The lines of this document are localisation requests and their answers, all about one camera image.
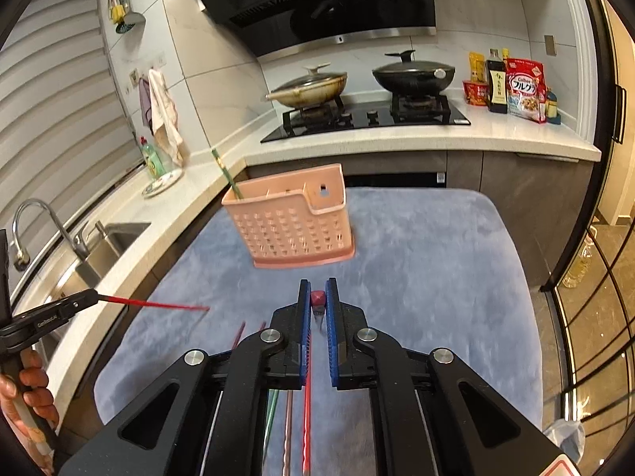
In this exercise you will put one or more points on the black gas hob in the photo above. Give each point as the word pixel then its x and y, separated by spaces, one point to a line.
pixel 367 119

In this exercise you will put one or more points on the white plastic bag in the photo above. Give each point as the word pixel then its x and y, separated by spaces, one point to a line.
pixel 565 436

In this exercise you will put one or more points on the green dish soap bottle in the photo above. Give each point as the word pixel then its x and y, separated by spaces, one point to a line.
pixel 151 161

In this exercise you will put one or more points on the blue and yellow figurine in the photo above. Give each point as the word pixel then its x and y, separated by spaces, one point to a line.
pixel 552 109

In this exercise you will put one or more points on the grey-blue plush mat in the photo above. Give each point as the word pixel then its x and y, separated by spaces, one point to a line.
pixel 421 282

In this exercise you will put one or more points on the grey wall switch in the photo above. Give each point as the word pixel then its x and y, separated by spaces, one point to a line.
pixel 549 45

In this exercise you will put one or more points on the white hanging towel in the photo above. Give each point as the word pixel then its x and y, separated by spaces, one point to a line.
pixel 163 114

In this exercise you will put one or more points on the person's left hand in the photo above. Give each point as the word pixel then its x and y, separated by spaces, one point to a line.
pixel 37 401

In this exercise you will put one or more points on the built-in black oven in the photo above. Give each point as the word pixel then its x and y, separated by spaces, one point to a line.
pixel 392 179

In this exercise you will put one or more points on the beige wok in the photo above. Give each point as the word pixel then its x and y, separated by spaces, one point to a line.
pixel 312 95

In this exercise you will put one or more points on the glass lid with beige knob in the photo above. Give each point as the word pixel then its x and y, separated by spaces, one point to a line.
pixel 310 79

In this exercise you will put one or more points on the patterned plate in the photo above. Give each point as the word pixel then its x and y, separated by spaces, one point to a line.
pixel 166 181

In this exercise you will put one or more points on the yellow packet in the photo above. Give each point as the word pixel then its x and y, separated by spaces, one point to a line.
pixel 477 67

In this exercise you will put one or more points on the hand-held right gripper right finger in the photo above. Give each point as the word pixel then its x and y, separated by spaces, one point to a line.
pixel 333 327

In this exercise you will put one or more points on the black-framed glass door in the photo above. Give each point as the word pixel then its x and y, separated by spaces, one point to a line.
pixel 595 307

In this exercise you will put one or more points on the dark soy sauce bottle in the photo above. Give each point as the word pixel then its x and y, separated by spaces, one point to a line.
pixel 497 89

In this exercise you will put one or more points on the glass lid with black knob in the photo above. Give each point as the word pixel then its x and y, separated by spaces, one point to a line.
pixel 411 65

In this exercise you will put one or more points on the grey base cabinet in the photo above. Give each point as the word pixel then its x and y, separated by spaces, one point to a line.
pixel 521 193

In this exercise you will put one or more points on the white window blinds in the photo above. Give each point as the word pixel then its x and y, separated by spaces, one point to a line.
pixel 59 109

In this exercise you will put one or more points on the steel sink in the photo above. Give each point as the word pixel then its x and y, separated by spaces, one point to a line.
pixel 114 235

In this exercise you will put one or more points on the chrome faucet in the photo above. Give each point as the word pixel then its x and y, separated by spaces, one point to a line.
pixel 79 248

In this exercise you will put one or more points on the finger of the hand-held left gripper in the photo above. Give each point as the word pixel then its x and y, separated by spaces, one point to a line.
pixel 79 300

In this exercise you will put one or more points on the red snack jar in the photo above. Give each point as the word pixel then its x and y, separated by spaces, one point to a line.
pixel 475 94

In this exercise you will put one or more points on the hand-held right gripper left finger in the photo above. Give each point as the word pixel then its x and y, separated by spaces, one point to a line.
pixel 304 327

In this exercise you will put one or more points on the cooking oil bottle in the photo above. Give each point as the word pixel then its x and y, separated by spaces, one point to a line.
pixel 578 263

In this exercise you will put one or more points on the black range hood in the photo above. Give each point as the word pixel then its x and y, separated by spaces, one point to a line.
pixel 322 5

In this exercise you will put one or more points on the purple hanging cloth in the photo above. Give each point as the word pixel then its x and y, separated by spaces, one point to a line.
pixel 145 101

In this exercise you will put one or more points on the pink perforated utensil basket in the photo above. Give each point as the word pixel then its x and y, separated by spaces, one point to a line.
pixel 287 228

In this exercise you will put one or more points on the red cereal bag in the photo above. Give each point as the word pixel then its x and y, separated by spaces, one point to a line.
pixel 527 91

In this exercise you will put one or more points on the black wok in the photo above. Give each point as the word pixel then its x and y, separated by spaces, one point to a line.
pixel 414 83

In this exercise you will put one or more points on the yellow hanging brush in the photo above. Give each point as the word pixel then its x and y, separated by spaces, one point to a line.
pixel 118 10

